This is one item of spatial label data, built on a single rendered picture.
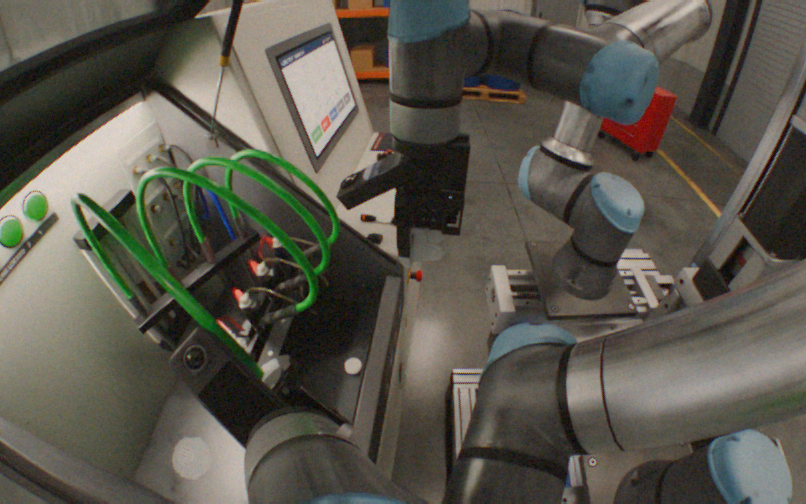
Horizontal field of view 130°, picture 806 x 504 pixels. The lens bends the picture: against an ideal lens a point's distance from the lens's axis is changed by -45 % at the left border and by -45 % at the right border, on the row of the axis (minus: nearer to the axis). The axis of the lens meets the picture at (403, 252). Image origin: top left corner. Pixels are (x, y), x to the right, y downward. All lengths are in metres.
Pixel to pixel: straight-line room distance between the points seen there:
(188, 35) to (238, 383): 0.65
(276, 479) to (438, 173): 0.33
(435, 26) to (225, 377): 0.33
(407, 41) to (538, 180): 0.46
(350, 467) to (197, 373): 0.16
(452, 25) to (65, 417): 0.83
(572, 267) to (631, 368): 0.55
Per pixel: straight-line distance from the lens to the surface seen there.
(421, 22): 0.31
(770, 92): 7.17
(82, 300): 0.74
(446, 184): 0.39
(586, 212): 0.66
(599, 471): 0.61
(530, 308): 0.76
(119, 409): 0.86
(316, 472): 0.16
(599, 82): 0.32
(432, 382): 1.71
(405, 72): 0.33
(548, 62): 0.34
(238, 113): 0.75
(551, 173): 0.69
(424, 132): 0.34
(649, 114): 4.24
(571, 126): 0.68
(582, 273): 0.72
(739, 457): 0.46
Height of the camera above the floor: 1.56
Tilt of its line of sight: 44 degrees down
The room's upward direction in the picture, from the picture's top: straight up
